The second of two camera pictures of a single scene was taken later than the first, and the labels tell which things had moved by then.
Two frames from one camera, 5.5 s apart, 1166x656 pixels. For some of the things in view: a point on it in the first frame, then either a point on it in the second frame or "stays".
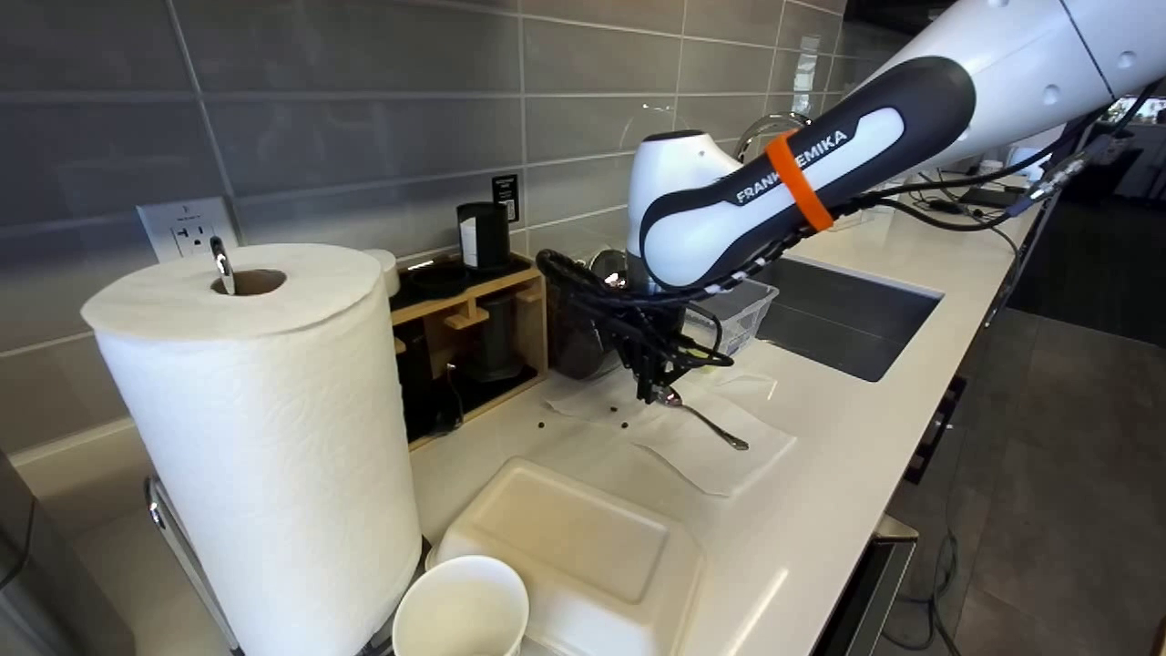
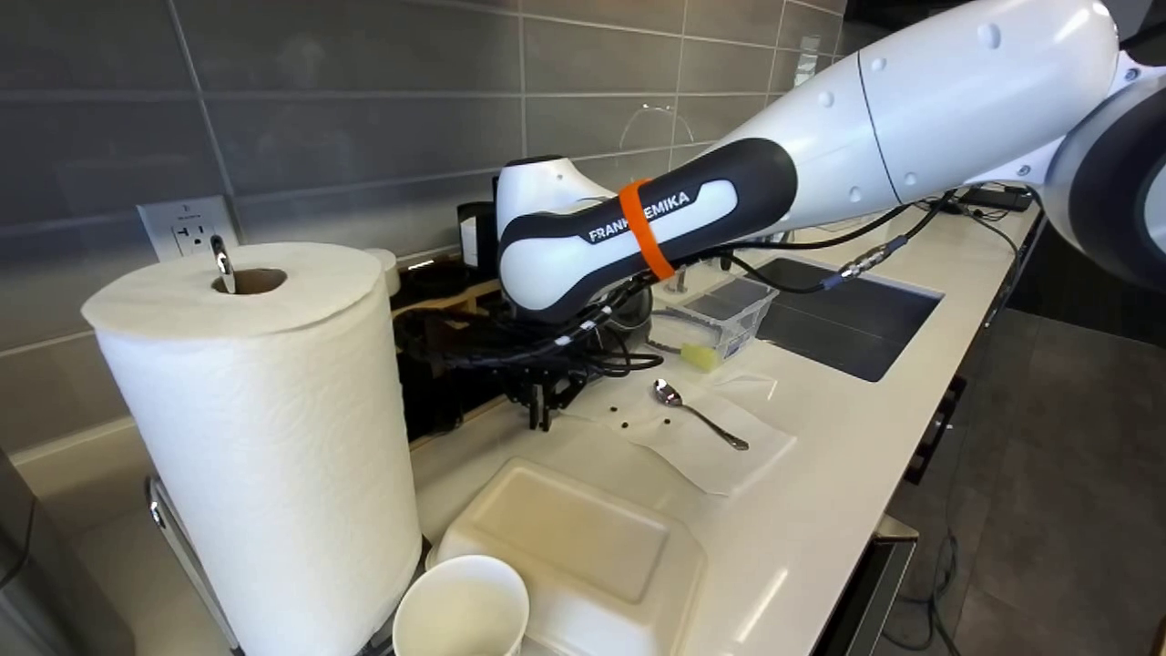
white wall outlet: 181,230 stays
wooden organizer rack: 467,342 stays
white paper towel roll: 275,404 stays
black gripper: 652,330 to 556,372
